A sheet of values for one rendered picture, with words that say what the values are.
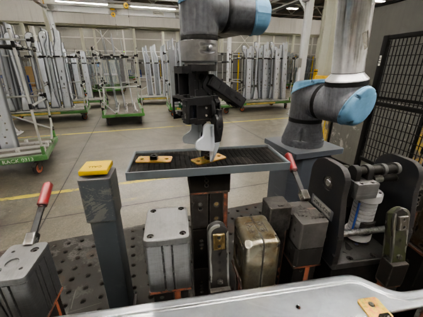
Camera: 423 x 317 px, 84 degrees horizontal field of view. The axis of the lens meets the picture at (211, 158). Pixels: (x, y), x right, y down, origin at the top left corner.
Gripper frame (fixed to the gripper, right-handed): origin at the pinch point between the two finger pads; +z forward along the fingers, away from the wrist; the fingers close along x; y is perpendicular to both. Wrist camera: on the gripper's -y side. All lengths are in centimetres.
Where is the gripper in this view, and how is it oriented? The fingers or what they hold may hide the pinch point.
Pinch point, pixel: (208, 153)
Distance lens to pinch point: 57.3
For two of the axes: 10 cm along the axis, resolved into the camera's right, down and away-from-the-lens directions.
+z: 0.0, 9.3, 3.7
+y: -8.3, 2.1, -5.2
